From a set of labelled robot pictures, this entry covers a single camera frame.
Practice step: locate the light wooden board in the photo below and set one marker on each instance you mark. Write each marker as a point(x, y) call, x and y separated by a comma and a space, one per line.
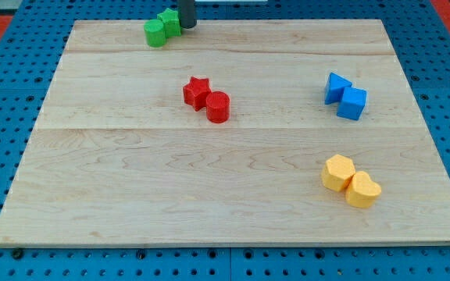
point(117, 159)

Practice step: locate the red cylinder block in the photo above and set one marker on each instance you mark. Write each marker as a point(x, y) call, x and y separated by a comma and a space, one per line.
point(218, 107)

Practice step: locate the red star block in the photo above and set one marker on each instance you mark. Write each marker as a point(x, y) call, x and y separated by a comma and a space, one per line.
point(195, 92)

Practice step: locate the yellow hexagon block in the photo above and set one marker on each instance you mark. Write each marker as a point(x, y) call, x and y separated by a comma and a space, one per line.
point(337, 172)

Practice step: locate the blue triangle block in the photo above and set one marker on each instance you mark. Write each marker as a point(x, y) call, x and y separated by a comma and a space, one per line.
point(334, 88)

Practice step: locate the green cylinder block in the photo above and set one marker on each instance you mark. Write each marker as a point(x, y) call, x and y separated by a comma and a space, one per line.
point(155, 34)

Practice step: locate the green star block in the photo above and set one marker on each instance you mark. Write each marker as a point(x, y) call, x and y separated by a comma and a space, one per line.
point(171, 22)

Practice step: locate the blue cube block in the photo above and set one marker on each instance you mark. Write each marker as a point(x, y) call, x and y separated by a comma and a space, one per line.
point(352, 103)

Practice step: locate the yellow heart block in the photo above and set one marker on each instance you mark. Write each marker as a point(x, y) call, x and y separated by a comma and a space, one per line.
point(362, 191)

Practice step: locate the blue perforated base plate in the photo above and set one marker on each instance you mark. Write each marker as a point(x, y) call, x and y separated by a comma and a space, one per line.
point(30, 51)

